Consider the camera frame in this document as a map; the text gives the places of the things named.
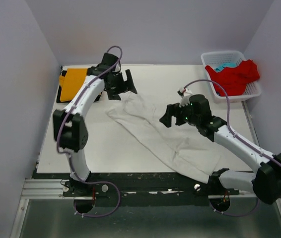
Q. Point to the red t-shirt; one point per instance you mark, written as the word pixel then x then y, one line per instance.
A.
pixel 235 79

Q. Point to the teal t-shirt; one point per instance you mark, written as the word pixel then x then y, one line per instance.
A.
pixel 225 65

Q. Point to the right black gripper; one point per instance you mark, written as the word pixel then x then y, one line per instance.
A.
pixel 172 110

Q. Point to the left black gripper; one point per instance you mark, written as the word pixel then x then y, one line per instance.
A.
pixel 113 94

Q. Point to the white t-shirt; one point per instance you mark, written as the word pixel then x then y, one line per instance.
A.
pixel 181 148

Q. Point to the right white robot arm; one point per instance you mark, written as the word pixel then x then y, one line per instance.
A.
pixel 264 180

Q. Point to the aluminium rail frame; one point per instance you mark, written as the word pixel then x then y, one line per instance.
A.
pixel 49 177

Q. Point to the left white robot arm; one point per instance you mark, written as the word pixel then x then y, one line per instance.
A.
pixel 70 131

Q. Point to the white plastic basket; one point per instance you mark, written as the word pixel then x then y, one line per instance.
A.
pixel 217 59

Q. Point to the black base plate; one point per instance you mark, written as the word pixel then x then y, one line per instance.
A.
pixel 144 189

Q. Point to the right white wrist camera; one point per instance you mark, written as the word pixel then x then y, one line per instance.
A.
pixel 185 94

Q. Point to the folded yellow t-shirt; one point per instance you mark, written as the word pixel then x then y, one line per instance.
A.
pixel 72 84

